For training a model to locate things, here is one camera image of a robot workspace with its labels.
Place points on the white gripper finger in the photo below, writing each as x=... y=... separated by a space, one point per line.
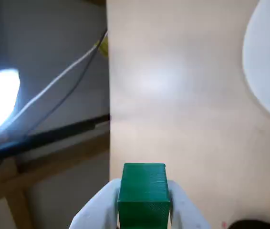
x=96 y=207
x=185 y=214

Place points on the green block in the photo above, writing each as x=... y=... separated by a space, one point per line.
x=144 y=190

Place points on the black pot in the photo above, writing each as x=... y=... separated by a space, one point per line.
x=256 y=225

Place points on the white paper plate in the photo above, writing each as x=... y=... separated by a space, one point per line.
x=268 y=59

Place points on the black rod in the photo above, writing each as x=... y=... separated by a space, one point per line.
x=42 y=139

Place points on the yellow tape piece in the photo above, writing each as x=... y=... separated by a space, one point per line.
x=104 y=47

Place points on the brown wooden frame furniture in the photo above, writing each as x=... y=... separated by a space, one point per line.
x=65 y=152

